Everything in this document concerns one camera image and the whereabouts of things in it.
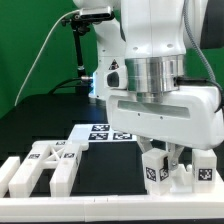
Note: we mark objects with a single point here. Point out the black camera on stand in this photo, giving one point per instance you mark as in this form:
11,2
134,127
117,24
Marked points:
97,14

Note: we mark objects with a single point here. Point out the white small chair part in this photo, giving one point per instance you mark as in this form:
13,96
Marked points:
156,172

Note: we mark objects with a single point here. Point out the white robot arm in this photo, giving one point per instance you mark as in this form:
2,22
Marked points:
150,96

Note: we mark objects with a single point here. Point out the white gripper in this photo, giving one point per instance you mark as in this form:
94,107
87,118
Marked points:
190,116

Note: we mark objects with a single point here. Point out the white chair seat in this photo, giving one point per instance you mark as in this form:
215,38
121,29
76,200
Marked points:
181,180

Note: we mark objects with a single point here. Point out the white U-shaped fence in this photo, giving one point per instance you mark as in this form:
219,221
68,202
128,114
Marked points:
106,208

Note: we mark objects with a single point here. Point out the white marker base plate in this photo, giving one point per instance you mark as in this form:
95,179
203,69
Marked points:
98,133

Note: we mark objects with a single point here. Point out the white chair back frame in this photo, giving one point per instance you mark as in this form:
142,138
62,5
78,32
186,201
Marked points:
62,157

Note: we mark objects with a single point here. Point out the black camera stand pole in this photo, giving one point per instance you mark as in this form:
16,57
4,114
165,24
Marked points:
79,29

